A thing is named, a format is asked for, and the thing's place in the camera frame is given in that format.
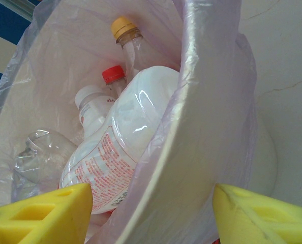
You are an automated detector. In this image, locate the aluminium frame post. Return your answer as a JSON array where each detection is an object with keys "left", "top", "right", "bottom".
[{"left": 18, "top": 0, "right": 44, "bottom": 20}]

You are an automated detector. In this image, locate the clear bottle red label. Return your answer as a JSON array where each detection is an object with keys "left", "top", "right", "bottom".
[{"left": 102, "top": 65, "right": 128, "bottom": 99}]

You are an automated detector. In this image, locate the clear bottle orange cap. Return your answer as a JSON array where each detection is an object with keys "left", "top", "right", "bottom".
[{"left": 111, "top": 16, "right": 179, "bottom": 84}]

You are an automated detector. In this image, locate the red green label bottle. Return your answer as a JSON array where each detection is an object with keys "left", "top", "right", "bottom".
[{"left": 58, "top": 65, "right": 180, "bottom": 216}]

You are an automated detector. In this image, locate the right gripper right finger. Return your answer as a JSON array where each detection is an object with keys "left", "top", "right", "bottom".
[{"left": 214, "top": 183, "right": 302, "bottom": 244}]

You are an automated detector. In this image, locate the clear bottle blue cap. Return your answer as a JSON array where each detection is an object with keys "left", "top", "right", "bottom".
[{"left": 13, "top": 129, "right": 79, "bottom": 185}]

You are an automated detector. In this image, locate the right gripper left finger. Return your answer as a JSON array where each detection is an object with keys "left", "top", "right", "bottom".
[{"left": 0, "top": 182, "right": 93, "bottom": 244}]

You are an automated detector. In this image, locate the white plastic bin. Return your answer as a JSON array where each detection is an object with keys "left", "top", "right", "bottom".
[{"left": 114, "top": 0, "right": 279, "bottom": 244}]

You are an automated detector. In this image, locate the clear bottle white label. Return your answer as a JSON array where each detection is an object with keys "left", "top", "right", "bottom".
[{"left": 74, "top": 85, "right": 116, "bottom": 135}]

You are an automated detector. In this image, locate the bin with translucent bag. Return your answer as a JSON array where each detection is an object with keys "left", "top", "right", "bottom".
[{"left": 0, "top": 0, "right": 258, "bottom": 244}]

